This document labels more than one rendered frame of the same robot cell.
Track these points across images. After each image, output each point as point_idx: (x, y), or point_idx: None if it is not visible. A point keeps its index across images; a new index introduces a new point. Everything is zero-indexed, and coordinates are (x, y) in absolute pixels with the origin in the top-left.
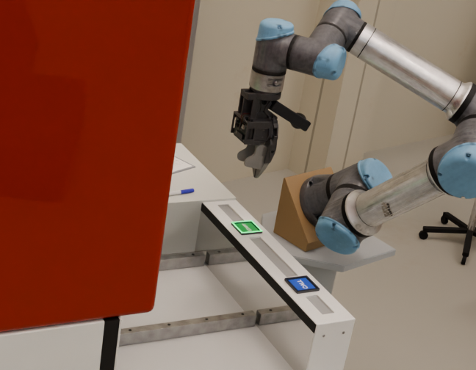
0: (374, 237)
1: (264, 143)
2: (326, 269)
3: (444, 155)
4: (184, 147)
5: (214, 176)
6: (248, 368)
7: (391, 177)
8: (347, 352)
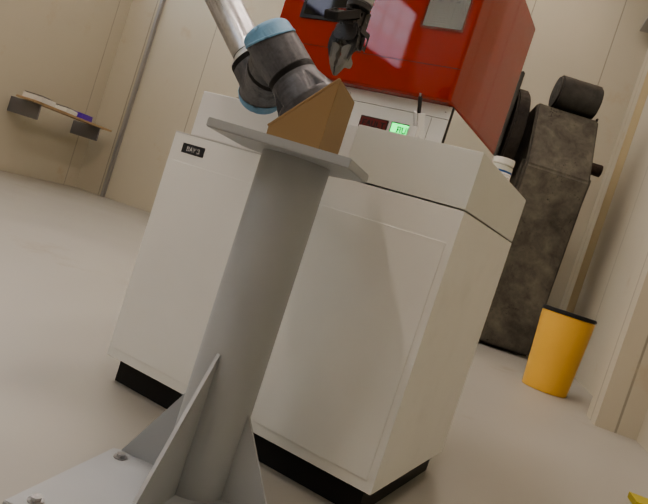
0: (242, 126)
1: (343, 46)
2: (257, 151)
3: None
4: (473, 150)
5: (401, 134)
6: None
7: (257, 25)
8: (196, 116)
